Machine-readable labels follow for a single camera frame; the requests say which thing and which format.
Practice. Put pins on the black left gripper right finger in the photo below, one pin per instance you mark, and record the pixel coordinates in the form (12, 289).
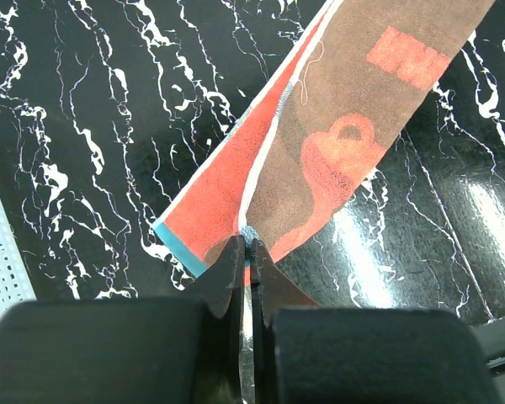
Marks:
(307, 354)

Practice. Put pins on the brown towel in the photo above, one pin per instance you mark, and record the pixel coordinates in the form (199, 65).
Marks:
(318, 128)

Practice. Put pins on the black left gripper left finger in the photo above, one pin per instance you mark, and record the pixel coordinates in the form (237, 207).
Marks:
(172, 349)

